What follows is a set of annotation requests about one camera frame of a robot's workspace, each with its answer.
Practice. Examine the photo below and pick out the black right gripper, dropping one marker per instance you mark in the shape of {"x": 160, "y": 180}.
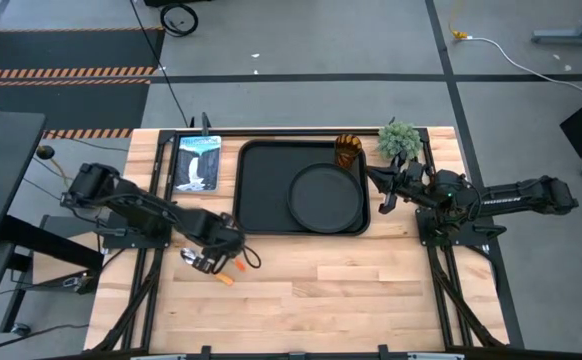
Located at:
{"x": 411, "y": 182}

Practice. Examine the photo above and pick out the small green artificial plant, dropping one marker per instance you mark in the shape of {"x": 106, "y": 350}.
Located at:
{"x": 399, "y": 141}

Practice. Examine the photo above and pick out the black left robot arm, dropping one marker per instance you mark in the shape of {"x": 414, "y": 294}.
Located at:
{"x": 141, "y": 210}

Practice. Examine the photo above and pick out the black hazard-striped floor mat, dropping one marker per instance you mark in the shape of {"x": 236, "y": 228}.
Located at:
{"x": 66, "y": 55}

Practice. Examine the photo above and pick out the grey metal desk leg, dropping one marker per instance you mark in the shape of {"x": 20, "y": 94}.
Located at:
{"x": 571, "y": 36}

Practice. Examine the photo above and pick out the amber glass cup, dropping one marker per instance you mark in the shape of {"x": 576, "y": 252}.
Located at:
{"x": 347, "y": 150}

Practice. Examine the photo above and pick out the waterfall picture book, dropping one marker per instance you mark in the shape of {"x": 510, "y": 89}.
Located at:
{"x": 198, "y": 165}

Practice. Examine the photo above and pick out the dark grey side desk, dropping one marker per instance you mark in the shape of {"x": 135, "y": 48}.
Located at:
{"x": 1, "y": 170}

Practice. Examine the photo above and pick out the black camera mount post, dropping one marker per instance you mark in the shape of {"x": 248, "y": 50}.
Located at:
{"x": 204, "y": 122}

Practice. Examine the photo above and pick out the black round plug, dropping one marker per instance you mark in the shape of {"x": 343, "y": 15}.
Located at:
{"x": 45, "y": 152}

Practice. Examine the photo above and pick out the black round plate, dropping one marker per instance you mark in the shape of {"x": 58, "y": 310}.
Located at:
{"x": 325, "y": 197}

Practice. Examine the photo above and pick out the black aluminium table frame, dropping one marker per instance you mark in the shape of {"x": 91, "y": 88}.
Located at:
{"x": 148, "y": 300}

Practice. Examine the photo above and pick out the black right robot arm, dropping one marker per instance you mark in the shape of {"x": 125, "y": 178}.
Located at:
{"x": 496, "y": 197}

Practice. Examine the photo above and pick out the black rectangular tray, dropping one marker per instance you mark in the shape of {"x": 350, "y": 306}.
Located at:
{"x": 266, "y": 190}

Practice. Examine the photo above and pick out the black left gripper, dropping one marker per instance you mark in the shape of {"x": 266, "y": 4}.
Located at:
{"x": 221, "y": 240}

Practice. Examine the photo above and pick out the black side desk base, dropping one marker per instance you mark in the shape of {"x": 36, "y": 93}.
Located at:
{"x": 46, "y": 245}

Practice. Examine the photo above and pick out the silver metal clip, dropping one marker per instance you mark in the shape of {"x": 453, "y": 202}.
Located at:
{"x": 72, "y": 282}

